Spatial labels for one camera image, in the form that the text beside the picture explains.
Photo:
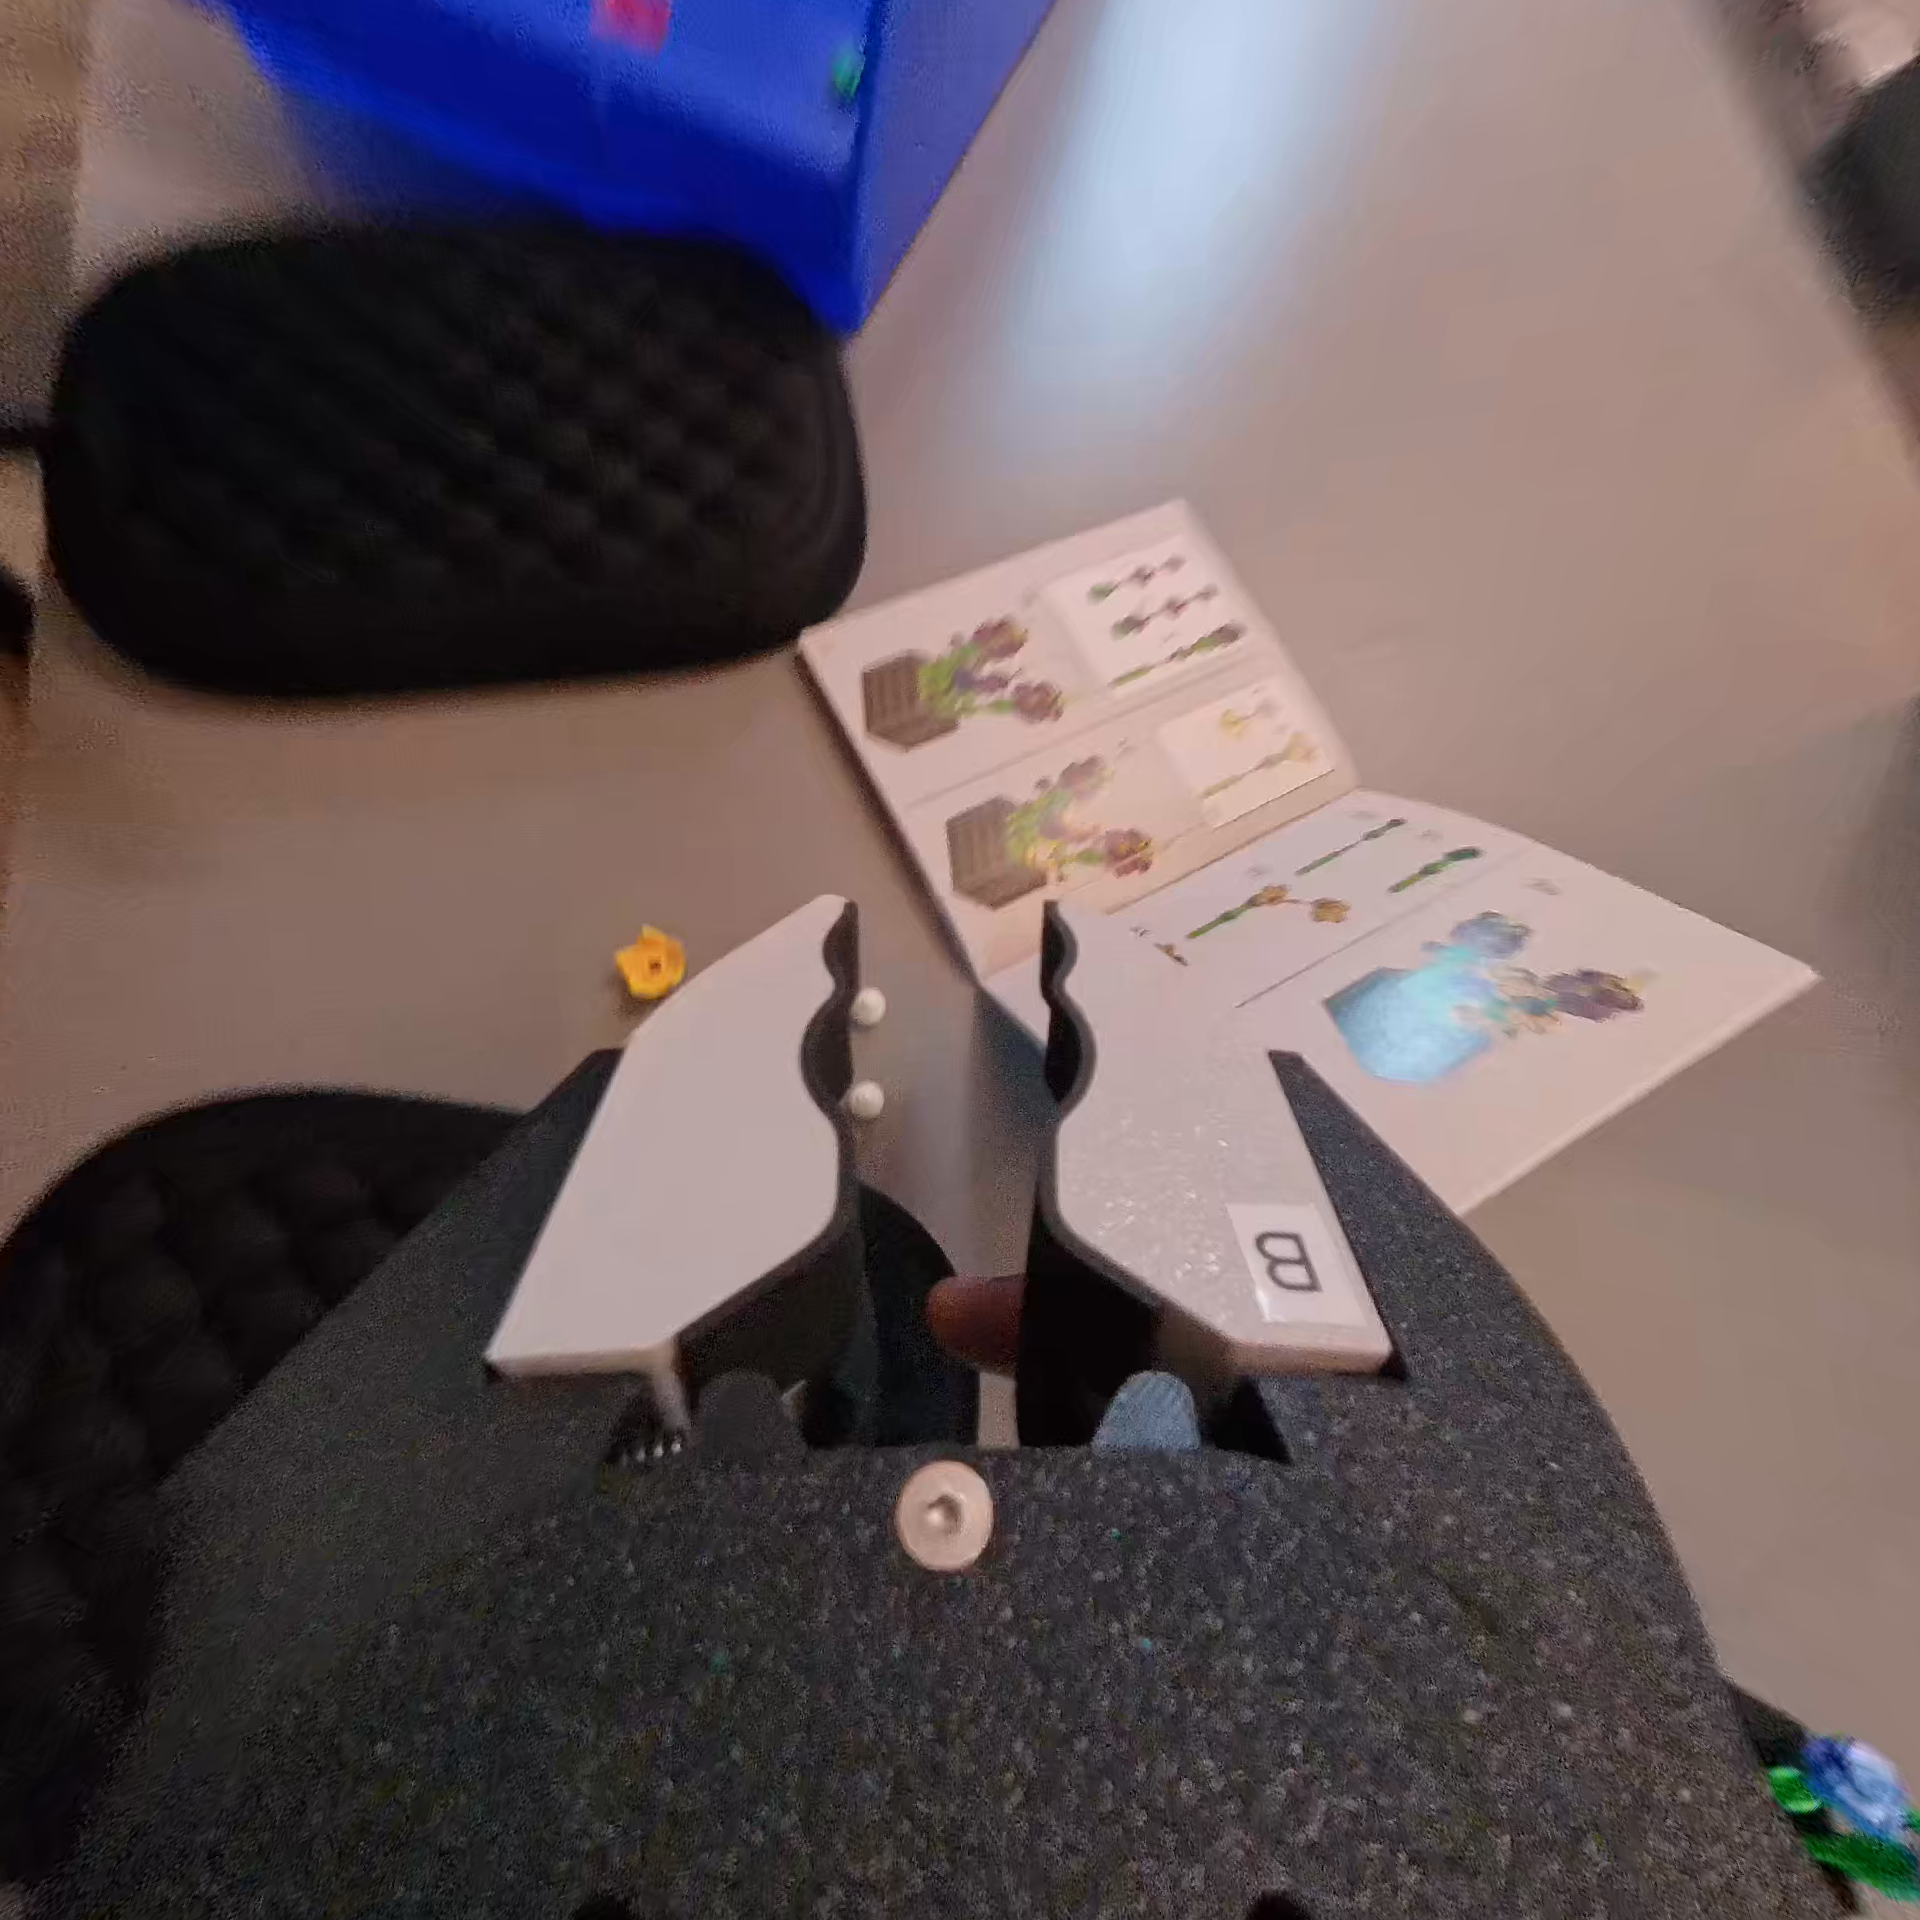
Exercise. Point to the small yellow brick piece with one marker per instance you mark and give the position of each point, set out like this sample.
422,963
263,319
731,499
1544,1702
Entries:
650,965

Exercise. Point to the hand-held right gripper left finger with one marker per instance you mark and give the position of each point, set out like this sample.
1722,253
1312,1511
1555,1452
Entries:
706,1141

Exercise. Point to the black egg-crate foam pad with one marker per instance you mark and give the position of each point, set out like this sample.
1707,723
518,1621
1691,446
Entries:
119,1350
451,466

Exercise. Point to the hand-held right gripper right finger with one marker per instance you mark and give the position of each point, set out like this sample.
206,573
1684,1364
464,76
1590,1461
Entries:
1184,1172

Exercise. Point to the green and blue brick flower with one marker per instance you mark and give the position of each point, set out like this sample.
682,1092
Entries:
1844,1801

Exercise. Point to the blue plastic box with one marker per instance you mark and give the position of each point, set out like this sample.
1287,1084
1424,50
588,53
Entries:
629,135

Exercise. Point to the dark blurred object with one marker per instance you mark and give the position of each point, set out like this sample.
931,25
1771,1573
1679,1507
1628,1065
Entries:
1868,165

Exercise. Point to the brick instruction booklet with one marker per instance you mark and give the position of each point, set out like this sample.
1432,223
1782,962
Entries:
1171,705

